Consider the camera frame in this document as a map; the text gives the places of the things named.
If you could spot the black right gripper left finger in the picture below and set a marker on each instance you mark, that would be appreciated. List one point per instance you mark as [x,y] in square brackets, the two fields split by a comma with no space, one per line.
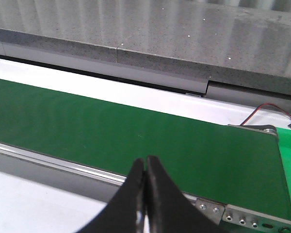
[125,212]

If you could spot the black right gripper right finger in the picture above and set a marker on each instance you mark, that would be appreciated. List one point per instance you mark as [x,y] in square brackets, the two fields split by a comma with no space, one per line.
[168,210]

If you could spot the green conveyor belt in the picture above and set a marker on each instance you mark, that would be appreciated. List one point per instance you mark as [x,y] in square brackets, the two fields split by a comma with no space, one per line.
[228,164]

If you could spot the grey speckled stone counter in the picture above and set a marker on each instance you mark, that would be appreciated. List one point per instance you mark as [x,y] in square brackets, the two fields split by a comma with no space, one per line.
[229,42]

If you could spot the metal conveyor end bracket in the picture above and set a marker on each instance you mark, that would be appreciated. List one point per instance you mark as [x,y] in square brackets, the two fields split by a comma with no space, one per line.
[237,219]

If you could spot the aluminium conveyor frame rail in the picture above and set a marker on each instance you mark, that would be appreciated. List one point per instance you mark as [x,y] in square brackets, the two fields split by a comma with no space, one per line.
[62,165]

